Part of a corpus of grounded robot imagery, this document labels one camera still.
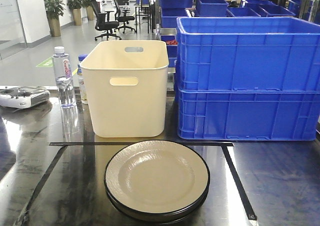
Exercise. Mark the blue plastic crate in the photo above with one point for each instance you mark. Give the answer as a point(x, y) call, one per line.
point(248, 115)
point(248, 54)

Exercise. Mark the black office chair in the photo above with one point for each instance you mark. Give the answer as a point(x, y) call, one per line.
point(103, 22)
point(122, 17)

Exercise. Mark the clear water bottle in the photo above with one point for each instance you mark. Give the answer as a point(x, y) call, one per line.
point(63, 77)

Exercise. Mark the green potted plant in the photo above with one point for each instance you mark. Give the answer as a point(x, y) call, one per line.
point(54, 9)

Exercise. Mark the blue plastic crate upper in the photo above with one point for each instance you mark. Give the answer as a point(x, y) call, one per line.
point(248, 54)

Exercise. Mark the cream plastic storage bin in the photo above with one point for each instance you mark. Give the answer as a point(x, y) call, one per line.
point(126, 87)

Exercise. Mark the blue plastic crate lower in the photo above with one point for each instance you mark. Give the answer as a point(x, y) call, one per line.
point(248, 115)

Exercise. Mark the white remote controller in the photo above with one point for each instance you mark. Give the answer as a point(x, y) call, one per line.
point(23, 97)

